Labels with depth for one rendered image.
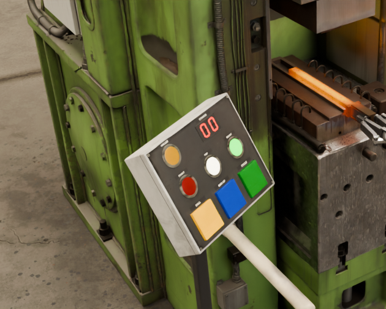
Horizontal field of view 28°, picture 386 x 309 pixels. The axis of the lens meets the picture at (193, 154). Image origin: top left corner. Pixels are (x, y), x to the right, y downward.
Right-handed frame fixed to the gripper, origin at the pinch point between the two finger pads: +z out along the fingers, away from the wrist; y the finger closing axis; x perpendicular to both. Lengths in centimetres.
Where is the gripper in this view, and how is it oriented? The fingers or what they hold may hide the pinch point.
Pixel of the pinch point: (362, 114)
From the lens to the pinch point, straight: 229.2
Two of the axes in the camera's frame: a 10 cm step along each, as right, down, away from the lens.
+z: -4.7, -4.6, 7.5
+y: 8.8, -3.2, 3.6
